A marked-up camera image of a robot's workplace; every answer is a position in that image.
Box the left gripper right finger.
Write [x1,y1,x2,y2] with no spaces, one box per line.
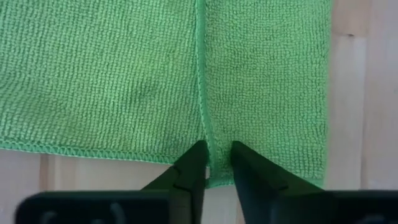
[229,140,324,224]

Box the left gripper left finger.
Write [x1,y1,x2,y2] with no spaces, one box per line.
[141,139,210,224]

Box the green microfiber towel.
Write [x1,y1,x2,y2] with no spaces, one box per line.
[0,0,333,189]

